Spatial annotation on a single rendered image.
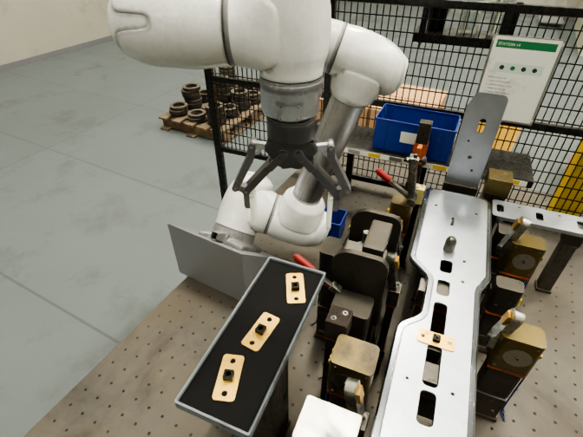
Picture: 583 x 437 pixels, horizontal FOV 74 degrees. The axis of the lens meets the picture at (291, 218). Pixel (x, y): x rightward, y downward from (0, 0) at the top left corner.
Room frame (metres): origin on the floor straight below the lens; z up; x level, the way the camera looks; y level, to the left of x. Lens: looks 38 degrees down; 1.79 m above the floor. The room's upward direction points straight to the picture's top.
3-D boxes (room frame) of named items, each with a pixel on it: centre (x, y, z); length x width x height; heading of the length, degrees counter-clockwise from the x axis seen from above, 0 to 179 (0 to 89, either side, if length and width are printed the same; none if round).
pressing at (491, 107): (1.20, -0.63, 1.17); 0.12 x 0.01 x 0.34; 68
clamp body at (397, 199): (1.03, -0.35, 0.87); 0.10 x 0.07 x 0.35; 68
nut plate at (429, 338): (0.53, -0.34, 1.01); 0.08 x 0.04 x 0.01; 68
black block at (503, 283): (0.71, -0.61, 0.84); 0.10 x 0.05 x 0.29; 68
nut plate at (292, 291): (0.55, -0.01, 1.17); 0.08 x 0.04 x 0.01; 3
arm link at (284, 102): (0.55, 0.00, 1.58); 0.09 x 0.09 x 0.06
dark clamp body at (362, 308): (0.58, -0.13, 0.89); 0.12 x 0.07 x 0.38; 68
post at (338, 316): (0.53, -0.10, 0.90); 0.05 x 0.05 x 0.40; 68
